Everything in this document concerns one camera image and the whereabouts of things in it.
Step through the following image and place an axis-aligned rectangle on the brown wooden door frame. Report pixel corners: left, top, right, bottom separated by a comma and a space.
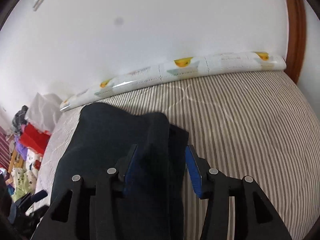
285, 0, 306, 84

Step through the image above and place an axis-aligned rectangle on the black long-sleeve sweatshirt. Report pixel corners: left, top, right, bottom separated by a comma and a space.
51, 103, 189, 239

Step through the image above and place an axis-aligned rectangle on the red paper shopping bag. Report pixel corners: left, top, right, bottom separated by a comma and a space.
19, 124, 50, 154

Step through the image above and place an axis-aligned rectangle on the grey plaid cloth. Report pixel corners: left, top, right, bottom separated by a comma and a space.
12, 105, 29, 135

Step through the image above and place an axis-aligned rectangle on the white Miniso plastic bag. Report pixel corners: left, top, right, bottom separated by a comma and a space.
25, 93, 62, 134

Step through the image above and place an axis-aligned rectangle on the grey striped quilted mattress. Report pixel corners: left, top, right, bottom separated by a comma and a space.
34, 70, 320, 240

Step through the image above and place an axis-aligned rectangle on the white patterned rolled mat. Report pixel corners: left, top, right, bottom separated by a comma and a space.
60, 52, 286, 112

